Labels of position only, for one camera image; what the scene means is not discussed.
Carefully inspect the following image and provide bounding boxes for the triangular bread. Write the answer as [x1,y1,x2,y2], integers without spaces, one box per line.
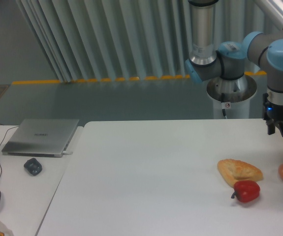
[217,159,264,187]

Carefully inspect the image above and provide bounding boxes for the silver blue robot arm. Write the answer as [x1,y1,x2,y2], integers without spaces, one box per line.
[185,0,283,137]

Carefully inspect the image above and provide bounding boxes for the red bell pepper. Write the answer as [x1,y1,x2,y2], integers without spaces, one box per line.
[231,180,260,203]

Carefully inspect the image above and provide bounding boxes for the white folding screen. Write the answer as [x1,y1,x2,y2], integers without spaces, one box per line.
[17,0,283,83]

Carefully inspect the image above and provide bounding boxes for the silver closed laptop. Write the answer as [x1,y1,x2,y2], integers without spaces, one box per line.
[2,118,79,157]

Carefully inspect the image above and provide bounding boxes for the small black plastic holder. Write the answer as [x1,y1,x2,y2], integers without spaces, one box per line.
[24,158,42,176]

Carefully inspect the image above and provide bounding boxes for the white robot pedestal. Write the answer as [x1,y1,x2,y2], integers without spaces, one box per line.
[207,75,257,119]

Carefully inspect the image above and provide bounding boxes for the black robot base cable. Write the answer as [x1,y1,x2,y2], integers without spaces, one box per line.
[220,92,228,119]

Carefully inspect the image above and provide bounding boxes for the black mouse cable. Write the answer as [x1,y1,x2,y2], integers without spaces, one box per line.
[0,123,20,192]

